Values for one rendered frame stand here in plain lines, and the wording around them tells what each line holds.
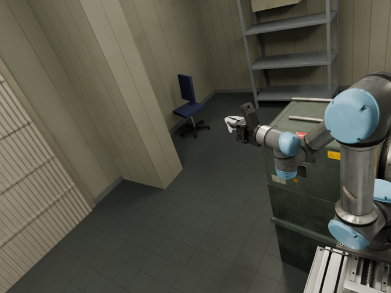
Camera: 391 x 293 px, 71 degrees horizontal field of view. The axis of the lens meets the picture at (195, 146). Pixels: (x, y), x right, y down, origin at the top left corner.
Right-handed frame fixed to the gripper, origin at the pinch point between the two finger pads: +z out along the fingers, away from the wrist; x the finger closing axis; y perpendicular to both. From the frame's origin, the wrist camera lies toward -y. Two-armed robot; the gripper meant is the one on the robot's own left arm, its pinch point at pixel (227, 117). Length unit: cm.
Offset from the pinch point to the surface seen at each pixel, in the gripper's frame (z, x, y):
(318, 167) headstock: -15, 46, 42
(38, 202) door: 220, -99, 115
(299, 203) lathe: -2, 47, 75
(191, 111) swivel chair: 254, 130, 98
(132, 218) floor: 175, -20, 162
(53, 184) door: 228, -79, 107
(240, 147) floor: 169, 148, 139
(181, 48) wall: 339, 184, 18
